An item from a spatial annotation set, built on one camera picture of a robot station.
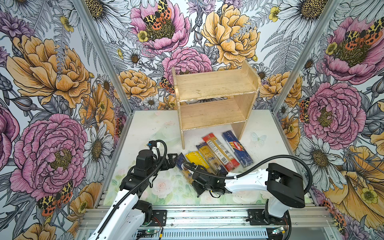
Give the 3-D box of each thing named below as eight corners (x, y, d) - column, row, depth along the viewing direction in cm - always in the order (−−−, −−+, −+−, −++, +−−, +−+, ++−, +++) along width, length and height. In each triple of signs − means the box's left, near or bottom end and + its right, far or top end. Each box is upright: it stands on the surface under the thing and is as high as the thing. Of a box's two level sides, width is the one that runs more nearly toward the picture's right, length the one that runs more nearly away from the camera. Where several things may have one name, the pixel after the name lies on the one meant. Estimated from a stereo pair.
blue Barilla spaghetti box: (242, 167, 93) (244, 165, 90) (222, 136, 108) (222, 132, 105) (251, 164, 94) (253, 161, 92) (229, 133, 110) (230, 129, 107)
